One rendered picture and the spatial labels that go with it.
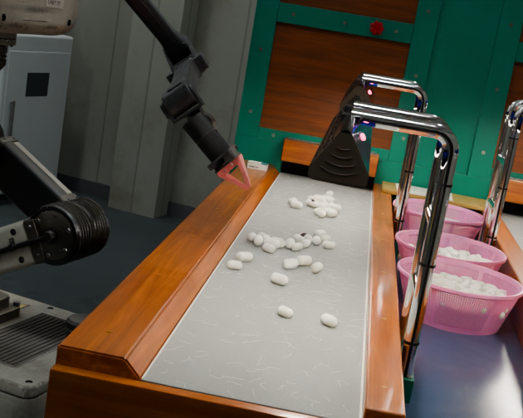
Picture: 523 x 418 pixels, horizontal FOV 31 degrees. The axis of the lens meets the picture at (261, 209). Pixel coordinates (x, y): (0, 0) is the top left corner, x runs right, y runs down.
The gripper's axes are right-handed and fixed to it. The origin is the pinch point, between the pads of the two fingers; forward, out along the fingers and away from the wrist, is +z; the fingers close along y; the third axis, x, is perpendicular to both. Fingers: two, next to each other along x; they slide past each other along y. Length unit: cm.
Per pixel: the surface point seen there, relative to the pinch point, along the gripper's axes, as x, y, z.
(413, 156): -31.6, 31.1, 22.1
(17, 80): 116, 264, -106
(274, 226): 3.7, 12.3, 12.3
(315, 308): -6, -47, 23
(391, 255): -16.5, -6.2, 31.8
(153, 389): 7, -95, 9
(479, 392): -20, -55, 50
